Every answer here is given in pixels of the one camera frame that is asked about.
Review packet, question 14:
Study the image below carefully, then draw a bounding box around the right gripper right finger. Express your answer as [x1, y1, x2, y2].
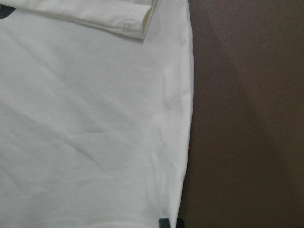
[178, 218, 185, 228]

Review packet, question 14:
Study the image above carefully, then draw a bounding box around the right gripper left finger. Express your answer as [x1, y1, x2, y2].
[159, 218, 170, 228]

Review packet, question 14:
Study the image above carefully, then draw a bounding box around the cream long-sleeve shirt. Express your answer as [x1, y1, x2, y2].
[0, 0, 194, 228]

